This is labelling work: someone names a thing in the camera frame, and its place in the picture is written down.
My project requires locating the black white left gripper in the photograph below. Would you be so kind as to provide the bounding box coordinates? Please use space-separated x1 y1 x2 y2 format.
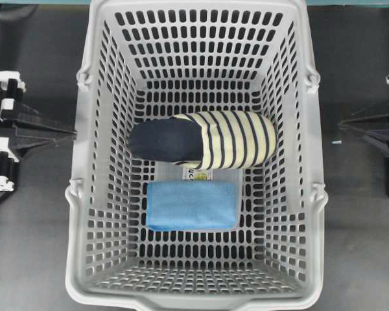
0 71 77 191

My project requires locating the grey plastic shopping basket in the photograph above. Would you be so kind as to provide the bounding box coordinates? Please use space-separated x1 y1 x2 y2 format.
65 1 328 310

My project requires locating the folded blue cloth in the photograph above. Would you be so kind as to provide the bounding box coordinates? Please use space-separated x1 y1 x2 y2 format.
146 181 239 231

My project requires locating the clear plastic package with label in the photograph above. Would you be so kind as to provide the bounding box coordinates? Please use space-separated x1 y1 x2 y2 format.
154 162 243 226

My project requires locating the navy striped cream slipper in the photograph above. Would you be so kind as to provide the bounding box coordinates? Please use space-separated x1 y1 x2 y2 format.
128 111 277 170

